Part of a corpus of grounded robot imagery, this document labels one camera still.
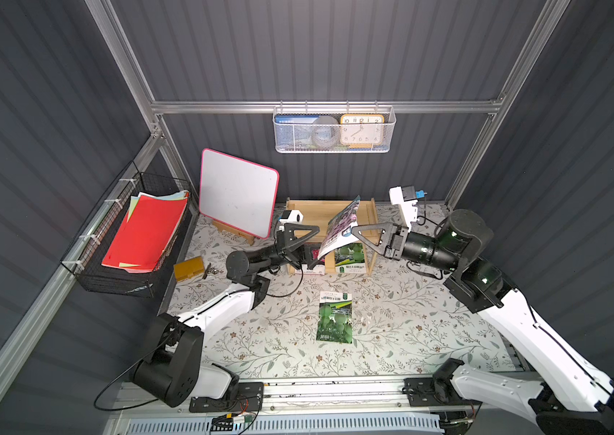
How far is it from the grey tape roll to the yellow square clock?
26 millimetres

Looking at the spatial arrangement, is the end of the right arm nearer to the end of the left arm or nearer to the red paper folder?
the end of the left arm

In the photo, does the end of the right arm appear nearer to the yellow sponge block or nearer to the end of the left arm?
the end of the left arm

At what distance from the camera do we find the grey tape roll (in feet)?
2.89

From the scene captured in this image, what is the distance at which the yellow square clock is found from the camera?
89 cm

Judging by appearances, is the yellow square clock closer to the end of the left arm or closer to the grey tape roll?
the grey tape roll

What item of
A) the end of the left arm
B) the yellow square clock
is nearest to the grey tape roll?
the yellow square clock
